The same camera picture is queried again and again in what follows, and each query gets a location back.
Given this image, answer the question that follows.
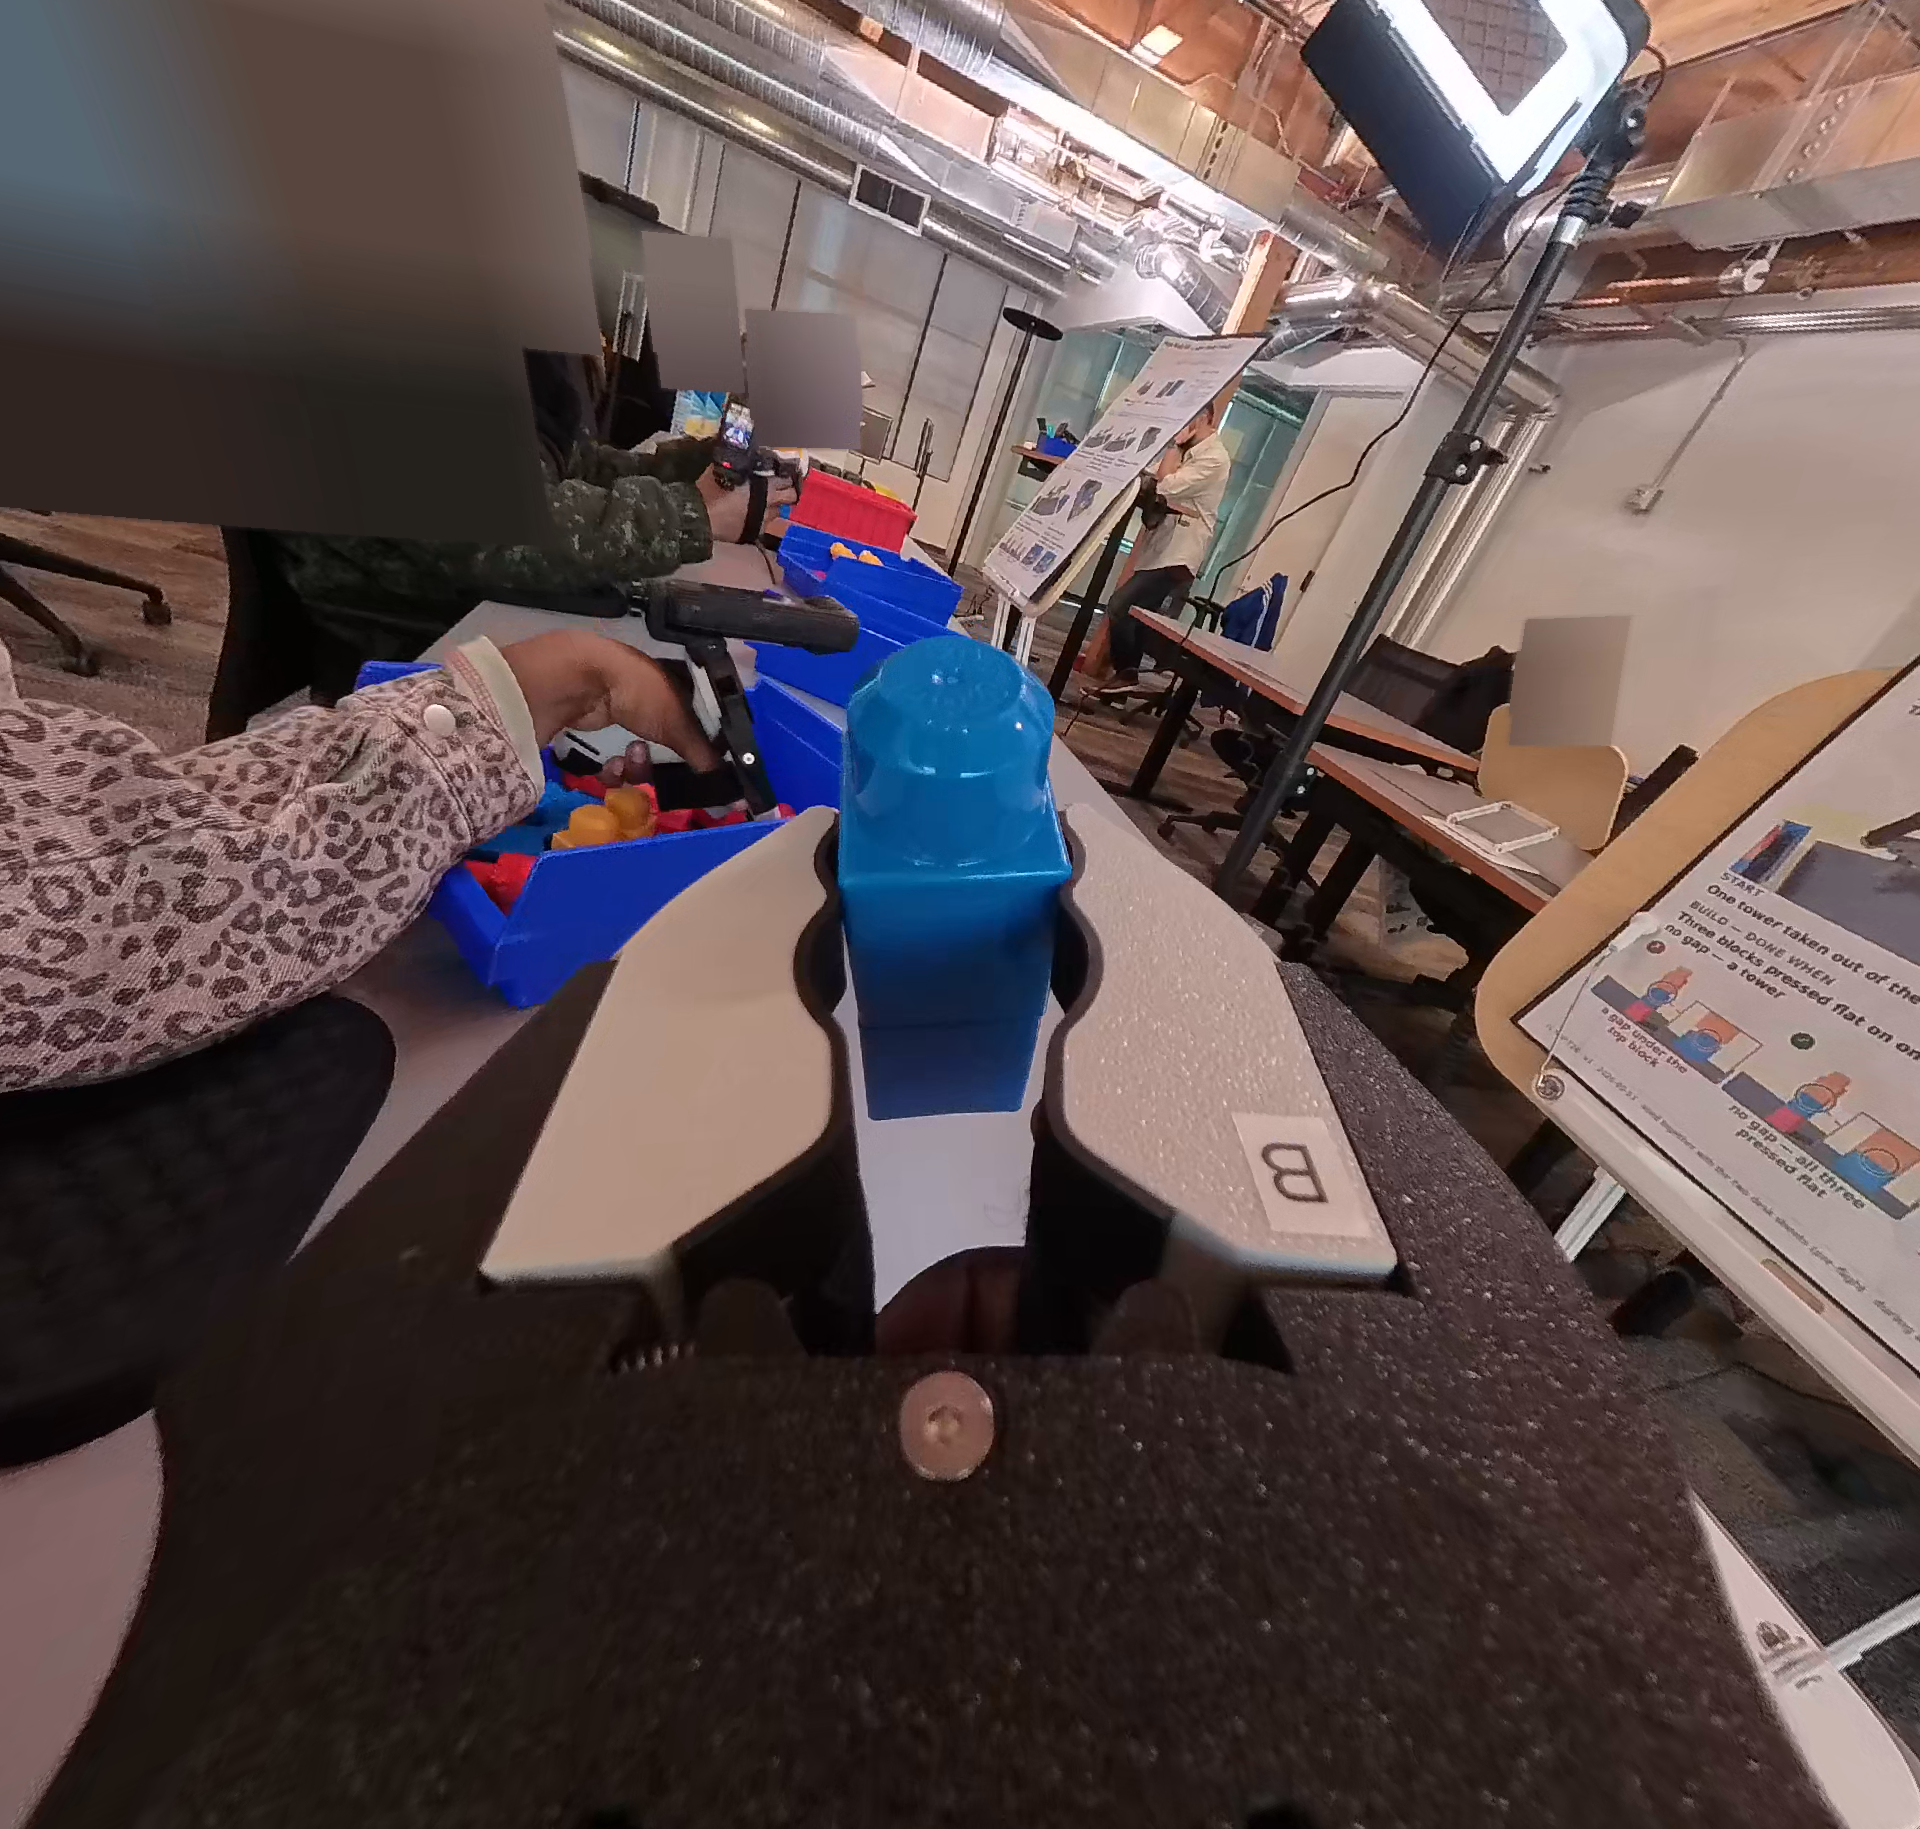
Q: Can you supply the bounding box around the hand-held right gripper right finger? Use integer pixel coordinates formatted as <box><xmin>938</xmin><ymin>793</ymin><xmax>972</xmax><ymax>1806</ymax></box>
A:
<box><xmin>1040</xmin><ymin>803</ymin><xmax>1400</xmax><ymax>1287</ymax></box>

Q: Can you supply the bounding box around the blue mega block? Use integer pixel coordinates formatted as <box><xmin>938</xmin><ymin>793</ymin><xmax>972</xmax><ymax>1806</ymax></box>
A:
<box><xmin>855</xmin><ymin>1016</ymin><xmax>1044</xmax><ymax>1123</ymax></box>
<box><xmin>835</xmin><ymin>638</ymin><xmax>1075</xmax><ymax>1028</ymax></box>

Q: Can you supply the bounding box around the person's left hand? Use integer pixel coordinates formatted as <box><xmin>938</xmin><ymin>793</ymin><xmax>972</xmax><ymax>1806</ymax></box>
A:
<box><xmin>504</xmin><ymin>628</ymin><xmax>727</xmax><ymax>801</ymax></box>

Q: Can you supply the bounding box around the wood-edged desk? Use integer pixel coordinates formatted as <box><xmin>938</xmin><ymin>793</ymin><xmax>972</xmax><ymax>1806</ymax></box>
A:
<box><xmin>1126</xmin><ymin>604</ymin><xmax>1485</xmax><ymax>820</ymax></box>
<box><xmin>1305</xmin><ymin>743</ymin><xmax>1594</xmax><ymax>962</ymax></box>

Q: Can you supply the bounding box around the red storage bin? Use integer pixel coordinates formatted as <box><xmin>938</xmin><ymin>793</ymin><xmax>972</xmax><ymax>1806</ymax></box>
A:
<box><xmin>792</xmin><ymin>469</ymin><xmax>920</xmax><ymax>553</ymax></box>

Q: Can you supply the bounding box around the silver ventilation duct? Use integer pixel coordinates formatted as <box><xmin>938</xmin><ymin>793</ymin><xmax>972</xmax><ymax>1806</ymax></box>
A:
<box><xmin>532</xmin><ymin>0</ymin><xmax>1290</xmax><ymax>301</ymax></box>

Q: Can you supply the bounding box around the black floor lamp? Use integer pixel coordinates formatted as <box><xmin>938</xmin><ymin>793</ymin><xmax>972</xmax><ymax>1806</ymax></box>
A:
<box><xmin>943</xmin><ymin>305</ymin><xmax>1069</xmax><ymax>576</ymax></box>

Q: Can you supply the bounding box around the person's left forearm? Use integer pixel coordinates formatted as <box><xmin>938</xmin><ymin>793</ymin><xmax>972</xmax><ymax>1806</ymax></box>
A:
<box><xmin>0</xmin><ymin>638</ymin><xmax>545</xmax><ymax>1097</ymax></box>

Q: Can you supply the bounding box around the instruction poster on stand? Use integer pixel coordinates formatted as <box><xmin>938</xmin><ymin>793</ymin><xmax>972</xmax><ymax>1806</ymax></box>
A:
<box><xmin>981</xmin><ymin>333</ymin><xmax>1274</xmax><ymax>611</ymax></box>

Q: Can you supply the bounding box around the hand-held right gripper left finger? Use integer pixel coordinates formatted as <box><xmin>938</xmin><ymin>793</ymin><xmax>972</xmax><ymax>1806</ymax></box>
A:
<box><xmin>481</xmin><ymin>808</ymin><xmax>859</xmax><ymax>1330</ymax></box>

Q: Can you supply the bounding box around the person's right hand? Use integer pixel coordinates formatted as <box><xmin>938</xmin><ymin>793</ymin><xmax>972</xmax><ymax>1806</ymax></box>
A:
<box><xmin>877</xmin><ymin>1248</ymin><xmax>1033</xmax><ymax>1359</ymax></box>

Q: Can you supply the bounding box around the instruction poster on wooden board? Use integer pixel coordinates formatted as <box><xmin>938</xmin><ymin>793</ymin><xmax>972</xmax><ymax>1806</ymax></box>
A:
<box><xmin>1476</xmin><ymin>664</ymin><xmax>1920</xmax><ymax>1386</ymax></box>

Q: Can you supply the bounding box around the black light stand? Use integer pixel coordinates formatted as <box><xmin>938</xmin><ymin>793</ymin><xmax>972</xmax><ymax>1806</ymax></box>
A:
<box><xmin>1214</xmin><ymin>89</ymin><xmax>1653</xmax><ymax>902</ymax></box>

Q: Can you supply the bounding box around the light wooden chair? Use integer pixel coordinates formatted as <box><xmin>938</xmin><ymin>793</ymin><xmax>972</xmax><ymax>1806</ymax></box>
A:
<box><xmin>1478</xmin><ymin>701</ymin><xmax>1632</xmax><ymax>851</ymax></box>

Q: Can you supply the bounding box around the black mesh office chair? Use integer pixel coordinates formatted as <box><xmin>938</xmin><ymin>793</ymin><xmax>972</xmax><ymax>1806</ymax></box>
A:
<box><xmin>0</xmin><ymin>995</ymin><xmax>400</xmax><ymax>1471</ymax></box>

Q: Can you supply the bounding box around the orange mega block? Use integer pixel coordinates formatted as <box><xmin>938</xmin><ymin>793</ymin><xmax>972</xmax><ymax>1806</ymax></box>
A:
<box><xmin>549</xmin><ymin>782</ymin><xmax>664</xmax><ymax>856</ymax></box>

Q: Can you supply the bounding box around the pile of red mega blocks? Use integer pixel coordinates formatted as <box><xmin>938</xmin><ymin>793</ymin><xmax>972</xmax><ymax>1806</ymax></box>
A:
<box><xmin>460</xmin><ymin>756</ymin><xmax>751</xmax><ymax>919</ymax></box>

